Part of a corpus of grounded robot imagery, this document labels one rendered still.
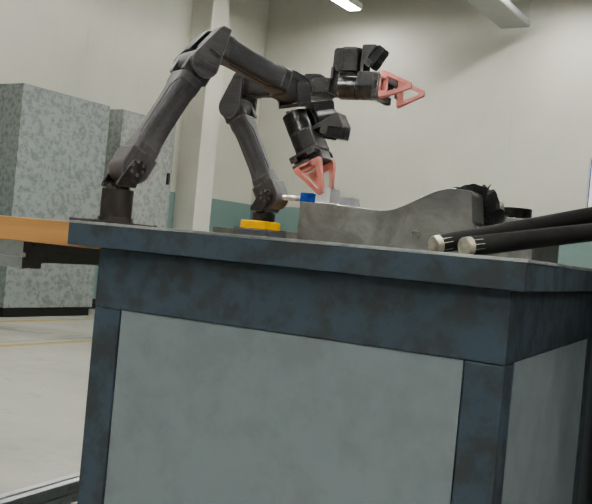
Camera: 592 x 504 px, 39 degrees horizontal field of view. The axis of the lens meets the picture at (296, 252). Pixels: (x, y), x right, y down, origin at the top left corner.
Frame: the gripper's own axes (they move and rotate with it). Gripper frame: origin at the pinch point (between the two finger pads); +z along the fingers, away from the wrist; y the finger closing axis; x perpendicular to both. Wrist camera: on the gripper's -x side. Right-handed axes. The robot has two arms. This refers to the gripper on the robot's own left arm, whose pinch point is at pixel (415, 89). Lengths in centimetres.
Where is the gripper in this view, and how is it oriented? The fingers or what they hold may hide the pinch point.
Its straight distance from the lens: 210.1
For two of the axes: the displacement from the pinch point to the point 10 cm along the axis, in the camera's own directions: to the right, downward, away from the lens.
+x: -1.1, 9.9, 0.1
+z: 8.9, 1.1, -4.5
